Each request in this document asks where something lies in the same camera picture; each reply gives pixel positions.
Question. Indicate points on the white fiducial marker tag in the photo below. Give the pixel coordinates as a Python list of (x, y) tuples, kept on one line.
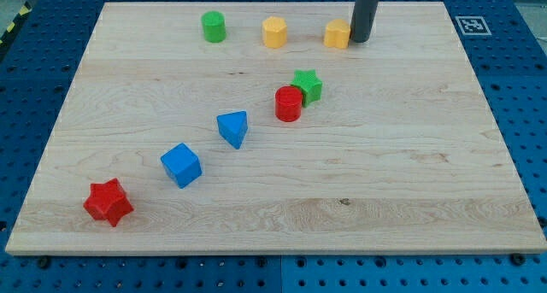
[(471, 25)]

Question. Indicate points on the green star block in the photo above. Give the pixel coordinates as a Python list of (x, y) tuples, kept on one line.
[(309, 84)]

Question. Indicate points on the wooden board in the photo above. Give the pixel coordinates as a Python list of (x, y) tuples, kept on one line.
[(400, 156)]

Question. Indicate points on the green cylinder block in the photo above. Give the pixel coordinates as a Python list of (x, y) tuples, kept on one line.
[(214, 27)]

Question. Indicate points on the red cylinder block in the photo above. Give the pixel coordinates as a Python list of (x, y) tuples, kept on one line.
[(288, 103)]

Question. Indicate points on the blue cube block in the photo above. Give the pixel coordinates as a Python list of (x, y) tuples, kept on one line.
[(182, 165)]

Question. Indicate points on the red star block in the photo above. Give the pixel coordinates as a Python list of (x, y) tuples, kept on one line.
[(108, 201)]

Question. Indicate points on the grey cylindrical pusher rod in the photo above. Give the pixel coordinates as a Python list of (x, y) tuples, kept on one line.
[(362, 20)]

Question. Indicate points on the yellow heart block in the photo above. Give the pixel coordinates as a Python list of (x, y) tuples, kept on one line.
[(337, 34)]

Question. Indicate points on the blue triangle block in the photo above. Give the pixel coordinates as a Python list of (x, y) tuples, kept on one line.
[(233, 127)]

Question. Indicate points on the yellow hexagon block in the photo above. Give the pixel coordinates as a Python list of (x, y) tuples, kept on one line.
[(274, 32)]

